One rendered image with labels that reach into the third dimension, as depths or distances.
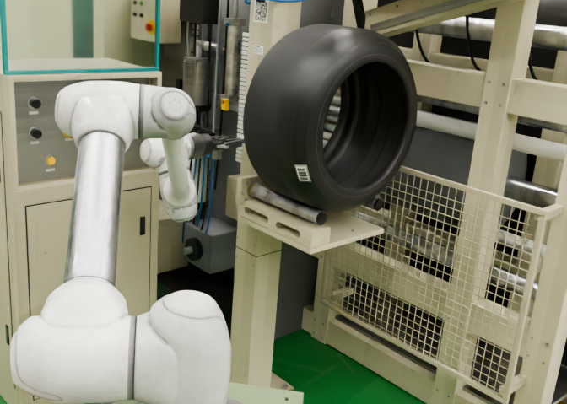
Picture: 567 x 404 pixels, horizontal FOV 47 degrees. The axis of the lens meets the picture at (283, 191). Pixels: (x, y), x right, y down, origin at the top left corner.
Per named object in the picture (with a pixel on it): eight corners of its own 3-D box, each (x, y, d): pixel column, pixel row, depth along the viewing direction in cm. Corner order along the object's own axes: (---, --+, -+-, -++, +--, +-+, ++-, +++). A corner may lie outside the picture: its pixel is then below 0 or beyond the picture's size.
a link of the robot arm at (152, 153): (172, 136, 223) (180, 173, 223) (132, 140, 213) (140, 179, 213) (189, 127, 215) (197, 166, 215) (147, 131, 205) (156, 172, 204)
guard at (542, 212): (319, 303, 285) (335, 146, 264) (321, 301, 286) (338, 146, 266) (505, 405, 223) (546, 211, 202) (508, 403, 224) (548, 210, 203)
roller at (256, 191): (246, 189, 232) (255, 180, 233) (251, 197, 234) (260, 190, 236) (315, 218, 207) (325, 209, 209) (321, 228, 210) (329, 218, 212)
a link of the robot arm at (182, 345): (232, 423, 122) (240, 318, 116) (132, 428, 119) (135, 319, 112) (224, 374, 138) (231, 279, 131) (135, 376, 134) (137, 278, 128)
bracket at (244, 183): (234, 202, 233) (236, 176, 230) (315, 187, 259) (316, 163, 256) (240, 206, 231) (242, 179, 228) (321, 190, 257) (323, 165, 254)
